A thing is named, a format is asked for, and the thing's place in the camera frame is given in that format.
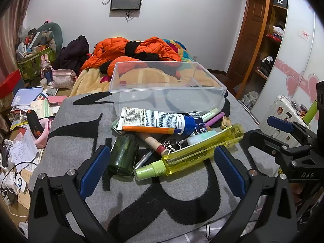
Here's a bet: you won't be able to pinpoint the white sliding door pink hearts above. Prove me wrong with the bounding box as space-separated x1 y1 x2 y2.
250 0 324 127

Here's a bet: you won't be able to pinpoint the black tool with orange dots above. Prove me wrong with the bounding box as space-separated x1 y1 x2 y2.
27 110 43 140

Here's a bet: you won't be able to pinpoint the beige blanket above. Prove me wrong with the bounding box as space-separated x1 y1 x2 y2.
69 66 221 97

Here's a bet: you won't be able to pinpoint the grey green neck pillow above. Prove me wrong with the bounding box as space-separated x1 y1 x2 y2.
38 23 63 53

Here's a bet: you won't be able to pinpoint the green white booklet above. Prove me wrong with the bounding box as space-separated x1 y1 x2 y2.
30 99 60 118

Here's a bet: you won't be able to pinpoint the lime green object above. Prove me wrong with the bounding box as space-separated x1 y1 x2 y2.
304 101 318 122

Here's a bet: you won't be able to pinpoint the blue notebook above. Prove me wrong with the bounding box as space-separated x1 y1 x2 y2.
11 87 43 107

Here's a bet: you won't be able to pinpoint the dark green glass jar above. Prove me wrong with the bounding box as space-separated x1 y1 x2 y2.
108 135 139 177

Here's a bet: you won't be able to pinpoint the white charger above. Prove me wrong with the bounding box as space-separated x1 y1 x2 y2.
0 172 28 195

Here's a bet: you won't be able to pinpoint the colourful quilt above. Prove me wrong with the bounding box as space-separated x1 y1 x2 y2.
162 39 195 62

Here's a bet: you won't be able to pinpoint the light green marker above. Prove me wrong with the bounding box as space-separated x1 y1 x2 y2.
201 108 219 121

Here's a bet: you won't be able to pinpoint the dark purple coat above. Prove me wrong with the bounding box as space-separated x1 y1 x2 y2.
54 35 90 72

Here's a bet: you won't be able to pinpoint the pink plastic object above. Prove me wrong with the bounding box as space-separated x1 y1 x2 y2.
34 118 55 148

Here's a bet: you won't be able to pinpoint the black garment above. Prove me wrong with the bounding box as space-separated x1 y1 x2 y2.
125 40 159 61

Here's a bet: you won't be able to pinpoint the pink bunny toy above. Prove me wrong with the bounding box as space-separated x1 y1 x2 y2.
40 54 55 85

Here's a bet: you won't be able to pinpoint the small wall monitor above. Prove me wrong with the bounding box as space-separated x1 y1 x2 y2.
110 0 143 11

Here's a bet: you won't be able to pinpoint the pink curtain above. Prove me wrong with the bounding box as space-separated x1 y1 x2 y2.
0 0 36 64

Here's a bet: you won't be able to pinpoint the pale teal small bottle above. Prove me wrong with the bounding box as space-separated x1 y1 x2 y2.
187 130 218 145

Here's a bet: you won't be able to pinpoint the white bag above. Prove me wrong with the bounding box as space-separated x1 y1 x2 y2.
243 91 259 108

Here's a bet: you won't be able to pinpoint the clear black gel pen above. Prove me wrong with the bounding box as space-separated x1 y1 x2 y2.
133 149 155 170

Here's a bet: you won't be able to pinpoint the small blue card box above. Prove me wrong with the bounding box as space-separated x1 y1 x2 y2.
189 111 208 133

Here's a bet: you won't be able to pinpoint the pink floral pouch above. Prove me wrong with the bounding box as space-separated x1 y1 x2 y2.
52 69 78 89

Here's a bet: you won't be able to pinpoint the purple pen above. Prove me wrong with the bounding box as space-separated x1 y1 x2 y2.
205 112 225 127

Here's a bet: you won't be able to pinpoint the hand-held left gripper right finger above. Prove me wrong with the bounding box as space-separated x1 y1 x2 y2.
214 145 298 243

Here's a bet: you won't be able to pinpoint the white orange blue tube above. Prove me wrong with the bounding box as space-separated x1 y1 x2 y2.
119 107 198 135

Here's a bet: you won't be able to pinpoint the clear plastic storage box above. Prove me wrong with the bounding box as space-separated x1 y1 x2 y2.
109 61 228 118

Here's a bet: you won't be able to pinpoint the orange puffer jacket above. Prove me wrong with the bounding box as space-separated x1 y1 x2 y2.
80 37 183 75

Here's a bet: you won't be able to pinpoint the wooden wardrobe shelf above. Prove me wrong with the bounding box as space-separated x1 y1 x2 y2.
226 0 289 99

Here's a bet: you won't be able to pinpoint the silver skull keychain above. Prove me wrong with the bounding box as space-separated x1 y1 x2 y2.
162 139 188 153

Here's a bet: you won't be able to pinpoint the pink book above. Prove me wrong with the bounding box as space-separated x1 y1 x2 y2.
47 96 68 106

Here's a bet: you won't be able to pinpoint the red box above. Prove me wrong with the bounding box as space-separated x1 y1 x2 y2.
0 69 22 99

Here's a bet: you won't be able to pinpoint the beige stick with red band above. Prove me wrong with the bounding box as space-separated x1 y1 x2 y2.
135 132 169 155

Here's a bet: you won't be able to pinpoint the small wooden stamp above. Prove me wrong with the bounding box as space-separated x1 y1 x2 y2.
220 116 232 130

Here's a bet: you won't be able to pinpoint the white suitcase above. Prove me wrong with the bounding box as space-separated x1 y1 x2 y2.
259 95 310 147

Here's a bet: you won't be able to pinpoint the green bag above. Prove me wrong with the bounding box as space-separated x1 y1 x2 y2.
17 47 56 80

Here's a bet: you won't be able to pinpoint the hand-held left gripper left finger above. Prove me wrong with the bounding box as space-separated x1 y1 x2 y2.
27 144 112 243

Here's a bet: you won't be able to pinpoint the grey blanket with black print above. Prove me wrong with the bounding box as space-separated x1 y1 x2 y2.
28 91 279 243

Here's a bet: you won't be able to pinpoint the white handwritten papers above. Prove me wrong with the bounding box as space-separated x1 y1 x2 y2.
11 132 38 169

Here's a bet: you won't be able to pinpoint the yellow spray bottle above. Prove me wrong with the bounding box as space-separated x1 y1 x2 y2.
134 124 245 181

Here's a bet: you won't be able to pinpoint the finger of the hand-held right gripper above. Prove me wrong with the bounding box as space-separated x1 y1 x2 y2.
267 115 317 145
249 129 314 162

